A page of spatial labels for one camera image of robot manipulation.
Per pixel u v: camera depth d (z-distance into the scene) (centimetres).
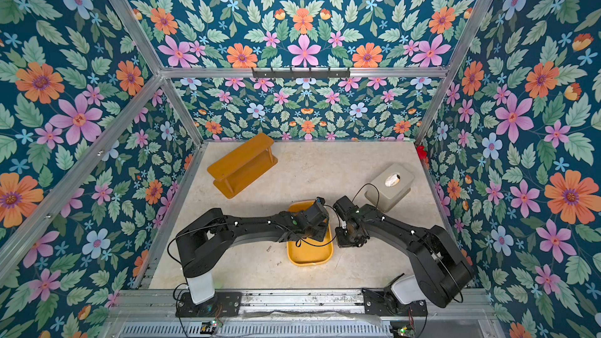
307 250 84
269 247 86
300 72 93
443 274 43
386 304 73
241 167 95
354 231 65
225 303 73
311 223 69
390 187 93
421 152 118
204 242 50
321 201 82
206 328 72
